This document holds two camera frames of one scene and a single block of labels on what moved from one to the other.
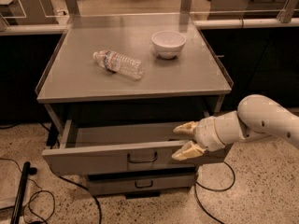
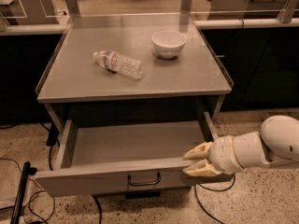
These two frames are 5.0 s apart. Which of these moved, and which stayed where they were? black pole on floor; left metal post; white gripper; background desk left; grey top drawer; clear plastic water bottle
Moved: grey top drawer; white gripper
Stayed: black pole on floor; background desk left; left metal post; clear plastic water bottle
